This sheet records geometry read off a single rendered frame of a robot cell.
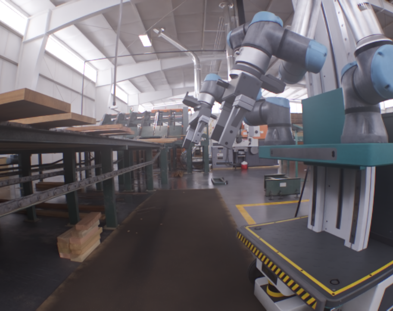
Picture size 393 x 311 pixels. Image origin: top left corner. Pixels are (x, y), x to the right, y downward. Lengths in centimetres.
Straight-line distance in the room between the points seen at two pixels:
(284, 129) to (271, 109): 11
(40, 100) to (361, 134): 83
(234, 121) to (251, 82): 9
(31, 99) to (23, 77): 905
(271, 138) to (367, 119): 51
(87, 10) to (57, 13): 135
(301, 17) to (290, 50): 22
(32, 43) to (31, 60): 77
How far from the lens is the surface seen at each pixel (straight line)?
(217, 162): 788
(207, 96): 95
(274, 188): 324
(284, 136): 105
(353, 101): 69
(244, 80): 47
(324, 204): 111
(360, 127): 67
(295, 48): 54
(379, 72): 56
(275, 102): 107
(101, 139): 163
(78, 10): 943
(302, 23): 72
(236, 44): 122
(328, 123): 96
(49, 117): 96
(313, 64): 55
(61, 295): 131
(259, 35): 54
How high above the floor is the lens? 73
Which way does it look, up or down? 2 degrees down
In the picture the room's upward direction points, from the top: 2 degrees counter-clockwise
